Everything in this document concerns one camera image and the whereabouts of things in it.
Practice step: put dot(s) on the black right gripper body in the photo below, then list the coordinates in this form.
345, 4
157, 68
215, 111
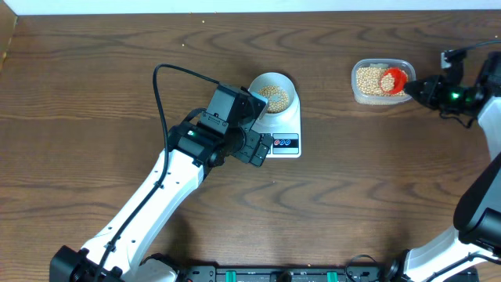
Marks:
448, 96

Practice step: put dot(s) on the red measuring scoop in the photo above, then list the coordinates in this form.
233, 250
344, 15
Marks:
393, 81

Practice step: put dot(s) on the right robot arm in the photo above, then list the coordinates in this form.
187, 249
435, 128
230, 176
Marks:
474, 236

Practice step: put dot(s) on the clear plastic soybean container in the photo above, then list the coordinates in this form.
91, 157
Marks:
365, 78

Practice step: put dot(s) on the white digital kitchen scale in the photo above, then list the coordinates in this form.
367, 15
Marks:
285, 130

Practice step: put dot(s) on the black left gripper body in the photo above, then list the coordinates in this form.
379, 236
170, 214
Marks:
246, 153

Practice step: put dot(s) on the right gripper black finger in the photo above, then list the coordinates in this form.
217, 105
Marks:
418, 96
416, 85

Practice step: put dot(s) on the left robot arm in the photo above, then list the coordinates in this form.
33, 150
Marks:
117, 252

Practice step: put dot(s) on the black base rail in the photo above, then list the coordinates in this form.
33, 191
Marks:
212, 273

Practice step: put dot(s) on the white bowl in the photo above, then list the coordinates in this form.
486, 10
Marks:
278, 89

